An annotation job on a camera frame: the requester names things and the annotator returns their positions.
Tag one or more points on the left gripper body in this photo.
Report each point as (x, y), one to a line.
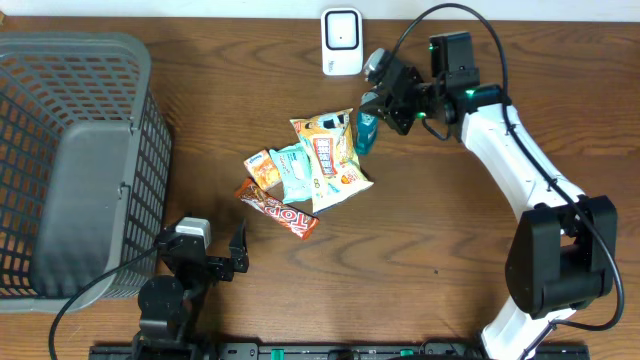
(215, 268)

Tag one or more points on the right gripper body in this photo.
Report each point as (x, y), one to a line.
(419, 100)

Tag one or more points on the teal mouthwash bottle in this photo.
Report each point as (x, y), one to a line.
(367, 129)

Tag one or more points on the brown chocolate bar wrapper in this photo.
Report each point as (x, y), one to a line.
(294, 220)

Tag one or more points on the small orange snack packet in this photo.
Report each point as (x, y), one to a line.
(263, 170)

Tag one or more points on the yellow snack bag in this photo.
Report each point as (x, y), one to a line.
(335, 169)

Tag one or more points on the light teal wet wipes pack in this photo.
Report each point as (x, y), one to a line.
(294, 168)

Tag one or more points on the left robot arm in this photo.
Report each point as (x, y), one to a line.
(170, 304)

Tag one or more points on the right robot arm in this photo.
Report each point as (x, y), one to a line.
(561, 256)

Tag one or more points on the white barcode scanner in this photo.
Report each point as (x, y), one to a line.
(342, 41)

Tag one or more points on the grey plastic shopping basket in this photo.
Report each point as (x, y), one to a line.
(85, 156)

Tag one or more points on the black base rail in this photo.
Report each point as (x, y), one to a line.
(252, 351)

